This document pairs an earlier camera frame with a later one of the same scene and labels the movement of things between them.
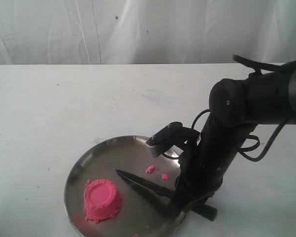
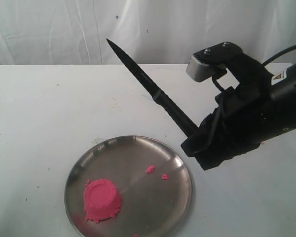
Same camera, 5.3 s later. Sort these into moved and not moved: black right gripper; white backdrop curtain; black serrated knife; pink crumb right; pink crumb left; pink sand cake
Moved: black right gripper; black serrated knife
Not moved: white backdrop curtain; pink sand cake; pink crumb right; pink crumb left
